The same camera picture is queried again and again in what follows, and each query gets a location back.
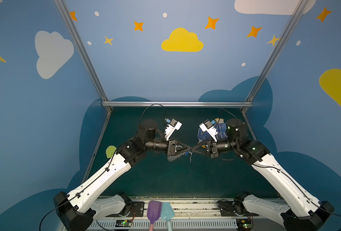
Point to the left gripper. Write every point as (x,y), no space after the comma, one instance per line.
(172,147)

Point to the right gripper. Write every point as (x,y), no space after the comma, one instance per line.
(212,148)

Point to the blue-capped keys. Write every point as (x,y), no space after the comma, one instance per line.
(190,155)

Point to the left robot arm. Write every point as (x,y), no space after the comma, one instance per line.
(78,209)

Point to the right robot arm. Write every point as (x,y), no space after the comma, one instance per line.
(301,212)

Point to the left blue dotted glove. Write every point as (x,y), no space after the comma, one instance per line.
(202,135)

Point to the blue dotted glove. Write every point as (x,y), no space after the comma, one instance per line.
(202,135)
(221,128)

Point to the right blue dotted glove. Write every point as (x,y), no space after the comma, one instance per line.
(221,128)

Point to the teal toy shovel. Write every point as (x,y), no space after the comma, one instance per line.
(167,213)

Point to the purple toy shovel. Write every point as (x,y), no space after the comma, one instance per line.
(153,212)

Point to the right controller board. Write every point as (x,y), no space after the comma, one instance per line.
(244,225)

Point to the controller board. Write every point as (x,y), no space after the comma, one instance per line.
(123,223)
(244,225)

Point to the left controller board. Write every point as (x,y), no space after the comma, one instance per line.
(123,223)

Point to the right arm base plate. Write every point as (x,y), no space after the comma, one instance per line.
(231,208)

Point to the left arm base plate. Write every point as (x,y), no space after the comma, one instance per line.
(136,209)

